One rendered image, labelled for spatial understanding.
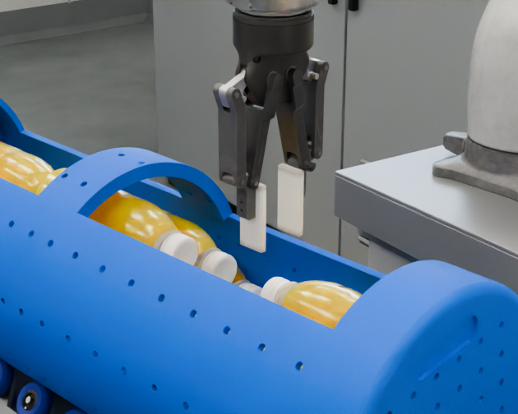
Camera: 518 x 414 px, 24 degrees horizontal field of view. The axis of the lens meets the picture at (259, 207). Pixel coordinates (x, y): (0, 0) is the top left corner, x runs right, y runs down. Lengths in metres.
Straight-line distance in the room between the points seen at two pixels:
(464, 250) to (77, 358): 0.56
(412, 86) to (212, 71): 0.99
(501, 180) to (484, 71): 0.15
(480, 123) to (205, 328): 0.69
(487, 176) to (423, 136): 1.57
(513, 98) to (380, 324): 0.68
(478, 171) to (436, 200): 0.09
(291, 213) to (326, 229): 2.45
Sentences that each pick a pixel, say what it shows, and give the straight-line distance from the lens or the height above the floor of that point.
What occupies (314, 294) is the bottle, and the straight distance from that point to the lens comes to 1.16.
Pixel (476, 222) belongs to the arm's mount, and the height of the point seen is 1.07.
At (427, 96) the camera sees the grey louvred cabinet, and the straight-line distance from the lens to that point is 3.16.
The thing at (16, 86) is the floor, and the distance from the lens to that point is 5.73.
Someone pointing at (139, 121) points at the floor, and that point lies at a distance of 5.17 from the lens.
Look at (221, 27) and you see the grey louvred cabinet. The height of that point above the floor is 0.70.
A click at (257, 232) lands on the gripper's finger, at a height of 1.21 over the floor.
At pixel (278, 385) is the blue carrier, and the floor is 1.16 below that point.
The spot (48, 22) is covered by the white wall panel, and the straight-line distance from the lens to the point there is 6.61.
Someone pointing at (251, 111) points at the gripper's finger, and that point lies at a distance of 1.12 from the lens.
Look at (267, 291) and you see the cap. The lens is 1.20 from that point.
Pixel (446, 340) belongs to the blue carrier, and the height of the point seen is 1.19.
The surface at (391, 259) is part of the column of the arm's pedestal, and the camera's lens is 1.72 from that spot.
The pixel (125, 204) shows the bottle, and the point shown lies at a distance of 1.25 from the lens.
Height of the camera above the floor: 1.68
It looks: 23 degrees down
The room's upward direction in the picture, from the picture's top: straight up
